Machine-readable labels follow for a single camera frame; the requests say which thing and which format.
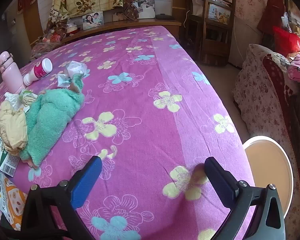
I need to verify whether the orange snack packet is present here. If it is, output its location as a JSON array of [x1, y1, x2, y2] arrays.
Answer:
[[0, 177, 28, 230]]

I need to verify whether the white tissue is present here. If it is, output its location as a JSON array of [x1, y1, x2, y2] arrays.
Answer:
[[4, 92, 22, 109]]

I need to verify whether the red floral sofa cover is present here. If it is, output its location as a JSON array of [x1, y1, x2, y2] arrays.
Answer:
[[262, 55, 300, 240]]

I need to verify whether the printed gift box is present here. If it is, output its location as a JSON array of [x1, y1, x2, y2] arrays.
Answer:
[[209, 4, 232, 25]]

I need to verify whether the cream cloth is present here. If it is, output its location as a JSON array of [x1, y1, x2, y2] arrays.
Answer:
[[0, 102, 28, 155]]

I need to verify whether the pink thermos bottle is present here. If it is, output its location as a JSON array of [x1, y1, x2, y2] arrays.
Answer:
[[0, 51, 25, 93]]

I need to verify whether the dark wooden chair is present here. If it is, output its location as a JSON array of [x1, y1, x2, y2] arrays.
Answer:
[[185, 0, 237, 67]]

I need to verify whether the floral covered sofa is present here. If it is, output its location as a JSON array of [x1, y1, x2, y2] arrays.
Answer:
[[232, 44, 300, 240]]

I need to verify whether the grey wardrobe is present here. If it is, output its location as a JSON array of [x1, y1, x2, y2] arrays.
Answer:
[[0, 10, 23, 85]]

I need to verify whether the couple photo frame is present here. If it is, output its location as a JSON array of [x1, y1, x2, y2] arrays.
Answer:
[[82, 12, 104, 30]]

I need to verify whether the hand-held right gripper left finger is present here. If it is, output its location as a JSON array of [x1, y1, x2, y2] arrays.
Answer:
[[20, 156, 102, 240]]

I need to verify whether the green fleece cloth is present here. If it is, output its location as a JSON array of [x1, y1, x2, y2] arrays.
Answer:
[[19, 74, 85, 167]]

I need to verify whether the white bottle magenta label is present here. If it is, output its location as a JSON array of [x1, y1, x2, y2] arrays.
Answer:
[[23, 58, 53, 86]]

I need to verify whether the pink round bin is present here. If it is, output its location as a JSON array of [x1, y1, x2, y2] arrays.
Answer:
[[243, 135, 294, 219]]

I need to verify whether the blue print tissue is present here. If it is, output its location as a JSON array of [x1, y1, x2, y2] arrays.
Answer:
[[57, 74, 72, 88]]

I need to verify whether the white plastic bag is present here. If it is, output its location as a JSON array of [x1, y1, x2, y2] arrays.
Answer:
[[192, 0, 207, 17]]

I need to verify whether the dark red hanging garment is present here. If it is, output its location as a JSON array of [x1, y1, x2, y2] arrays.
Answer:
[[256, 0, 287, 33]]

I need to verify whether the white paper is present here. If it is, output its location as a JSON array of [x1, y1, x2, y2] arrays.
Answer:
[[65, 61, 89, 78]]

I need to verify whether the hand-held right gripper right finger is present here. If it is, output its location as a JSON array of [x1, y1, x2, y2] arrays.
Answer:
[[204, 156, 287, 240]]

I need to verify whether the red white container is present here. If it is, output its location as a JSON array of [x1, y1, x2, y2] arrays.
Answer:
[[64, 24, 80, 37]]

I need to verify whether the wooden headboard cabinet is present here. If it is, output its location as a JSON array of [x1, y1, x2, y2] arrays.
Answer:
[[30, 19, 182, 55]]

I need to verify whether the wedding photo frame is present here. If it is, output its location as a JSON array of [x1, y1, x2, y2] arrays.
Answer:
[[137, 0, 155, 19]]

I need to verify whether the pink floral cover cloth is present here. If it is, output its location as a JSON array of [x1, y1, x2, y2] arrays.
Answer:
[[222, 0, 268, 25]]

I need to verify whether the red bag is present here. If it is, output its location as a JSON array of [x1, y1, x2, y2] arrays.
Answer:
[[272, 26, 300, 57]]

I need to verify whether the clear plastic bag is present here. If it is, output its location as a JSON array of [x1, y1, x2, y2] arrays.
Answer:
[[30, 37, 65, 60]]

